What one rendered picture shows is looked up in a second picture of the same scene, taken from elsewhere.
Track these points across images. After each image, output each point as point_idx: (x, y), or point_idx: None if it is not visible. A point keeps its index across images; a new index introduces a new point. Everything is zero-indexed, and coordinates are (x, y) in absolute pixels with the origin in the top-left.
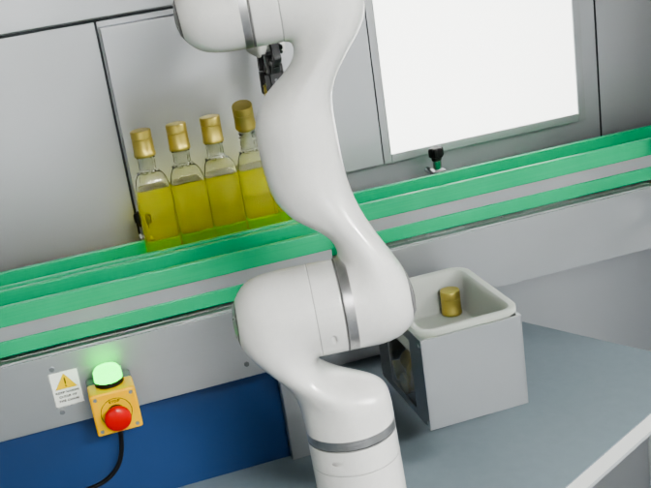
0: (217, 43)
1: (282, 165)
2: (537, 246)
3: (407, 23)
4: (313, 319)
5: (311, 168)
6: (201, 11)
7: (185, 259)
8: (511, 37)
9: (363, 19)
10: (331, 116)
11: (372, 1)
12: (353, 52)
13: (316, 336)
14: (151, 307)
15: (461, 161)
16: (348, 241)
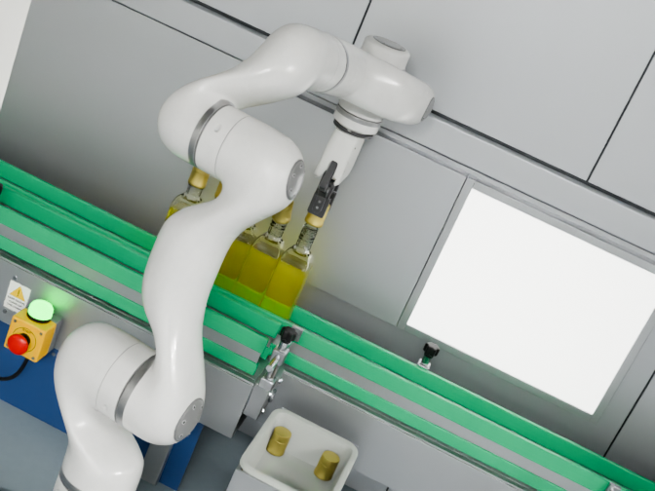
0: (170, 147)
1: (152, 263)
2: (445, 485)
3: (485, 235)
4: (98, 382)
5: (166, 281)
6: (169, 119)
7: None
8: (571, 310)
9: (450, 207)
10: (212, 257)
11: (466, 198)
12: (425, 225)
13: (94, 395)
14: (107, 290)
15: (468, 373)
16: (157, 350)
